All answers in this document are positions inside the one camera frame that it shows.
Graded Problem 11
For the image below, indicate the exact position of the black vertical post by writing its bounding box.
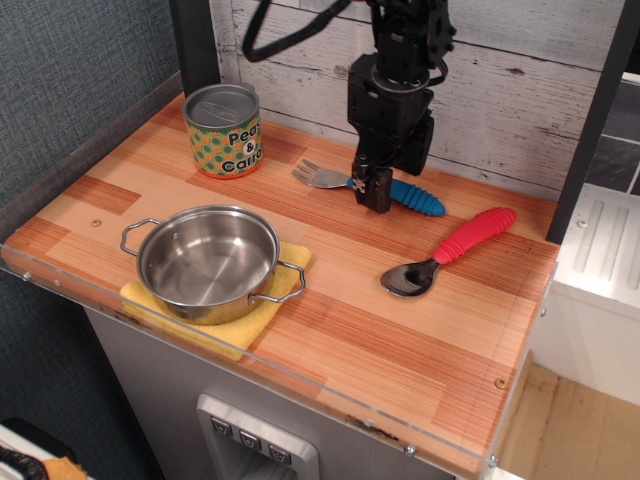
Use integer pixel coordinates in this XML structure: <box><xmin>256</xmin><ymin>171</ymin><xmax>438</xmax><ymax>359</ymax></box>
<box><xmin>169</xmin><ymin>0</ymin><xmax>221</xmax><ymax>96</ymax></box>
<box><xmin>546</xmin><ymin>0</ymin><xmax>639</xmax><ymax>244</ymax></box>

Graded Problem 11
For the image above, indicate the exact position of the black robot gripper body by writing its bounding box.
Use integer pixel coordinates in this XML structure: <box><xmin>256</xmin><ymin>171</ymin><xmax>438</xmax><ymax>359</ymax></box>
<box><xmin>348</xmin><ymin>54</ymin><xmax>434</xmax><ymax>168</ymax></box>

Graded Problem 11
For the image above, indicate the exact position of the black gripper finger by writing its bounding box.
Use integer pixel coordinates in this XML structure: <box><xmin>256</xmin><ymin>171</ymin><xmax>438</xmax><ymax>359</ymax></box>
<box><xmin>351</xmin><ymin>158</ymin><xmax>393</xmax><ymax>214</ymax></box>
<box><xmin>396</xmin><ymin>115</ymin><xmax>435</xmax><ymax>176</ymax></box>

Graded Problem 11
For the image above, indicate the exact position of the black left vertical post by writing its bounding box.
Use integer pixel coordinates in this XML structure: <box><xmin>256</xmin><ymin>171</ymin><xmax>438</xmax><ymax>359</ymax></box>
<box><xmin>169</xmin><ymin>0</ymin><xmax>221</xmax><ymax>96</ymax></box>

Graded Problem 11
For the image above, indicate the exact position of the yellow cloth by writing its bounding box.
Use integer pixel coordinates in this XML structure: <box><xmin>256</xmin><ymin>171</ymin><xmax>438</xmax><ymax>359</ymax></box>
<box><xmin>120</xmin><ymin>242</ymin><xmax>312</xmax><ymax>361</ymax></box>

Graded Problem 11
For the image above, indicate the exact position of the clear acrylic edge guard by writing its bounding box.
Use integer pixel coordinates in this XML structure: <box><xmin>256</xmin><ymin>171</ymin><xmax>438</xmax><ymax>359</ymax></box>
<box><xmin>3</xmin><ymin>233</ymin><xmax>559</xmax><ymax>479</ymax></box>

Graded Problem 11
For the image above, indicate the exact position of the stainless steel pot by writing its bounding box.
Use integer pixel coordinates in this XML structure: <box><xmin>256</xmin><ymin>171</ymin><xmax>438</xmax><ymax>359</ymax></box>
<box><xmin>120</xmin><ymin>205</ymin><xmax>306</xmax><ymax>325</ymax></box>

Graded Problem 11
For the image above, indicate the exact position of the red handled metal spoon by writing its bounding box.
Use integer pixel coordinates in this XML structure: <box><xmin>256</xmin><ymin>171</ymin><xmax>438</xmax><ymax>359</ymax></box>
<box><xmin>380</xmin><ymin>207</ymin><xmax>516</xmax><ymax>297</ymax></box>

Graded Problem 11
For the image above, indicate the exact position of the orange object bottom left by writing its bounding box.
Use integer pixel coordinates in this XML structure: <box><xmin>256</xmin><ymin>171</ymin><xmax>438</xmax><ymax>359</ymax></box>
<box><xmin>42</xmin><ymin>457</ymin><xmax>89</xmax><ymax>480</ymax></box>

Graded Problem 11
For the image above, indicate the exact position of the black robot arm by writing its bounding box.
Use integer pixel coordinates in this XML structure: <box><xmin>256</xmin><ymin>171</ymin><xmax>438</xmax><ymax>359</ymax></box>
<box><xmin>348</xmin><ymin>1</ymin><xmax>457</xmax><ymax>213</ymax></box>

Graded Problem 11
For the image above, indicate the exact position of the grey toy fridge cabinet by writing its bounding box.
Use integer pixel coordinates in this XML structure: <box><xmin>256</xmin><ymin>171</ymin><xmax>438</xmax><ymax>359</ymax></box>
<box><xmin>86</xmin><ymin>309</ymin><xmax>452</xmax><ymax>479</ymax></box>

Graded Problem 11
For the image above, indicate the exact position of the blue handled metal fork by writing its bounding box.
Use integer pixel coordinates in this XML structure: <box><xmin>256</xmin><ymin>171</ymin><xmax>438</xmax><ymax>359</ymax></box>
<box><xmin>292</xmin><ymin>159</ymin><xmax>446</xmax><ymax>217</ymax></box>

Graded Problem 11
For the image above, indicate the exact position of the black right vertical post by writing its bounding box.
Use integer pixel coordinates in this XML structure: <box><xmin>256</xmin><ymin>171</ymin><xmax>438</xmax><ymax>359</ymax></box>
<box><xmin>546</xmin><ymin>0</ymin><xmax>639</xmax><ymax>244</ymax></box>

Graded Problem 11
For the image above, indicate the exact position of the black sleeved cable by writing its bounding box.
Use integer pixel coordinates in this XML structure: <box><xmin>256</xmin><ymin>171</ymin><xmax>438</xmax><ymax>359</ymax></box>
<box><xmin>241</xmin><ymin>0</ymin><xmax>354</xmax><ymax>64</ymax></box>

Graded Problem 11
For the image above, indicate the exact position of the white toy sink unit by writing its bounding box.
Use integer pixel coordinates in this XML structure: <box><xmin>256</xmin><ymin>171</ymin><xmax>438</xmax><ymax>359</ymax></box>
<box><xmin>527</xmin><ymin>72</ymin><xmax>640</xmax><ymax>407</ymax></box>

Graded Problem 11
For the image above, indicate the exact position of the silver dispenser panel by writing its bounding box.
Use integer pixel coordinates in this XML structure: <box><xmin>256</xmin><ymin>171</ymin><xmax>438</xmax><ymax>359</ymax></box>
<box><xmin>196</xmin><ymin>394</ymin><xmax>320</xmax><ymax>479</ymax></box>

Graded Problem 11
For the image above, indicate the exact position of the peas and carrots can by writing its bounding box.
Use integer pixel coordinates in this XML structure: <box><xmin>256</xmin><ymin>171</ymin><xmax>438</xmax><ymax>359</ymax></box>
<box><xmin>183</xmin><ymin>83</ymin><xmax>264</xmax><ymax>180</ymax></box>

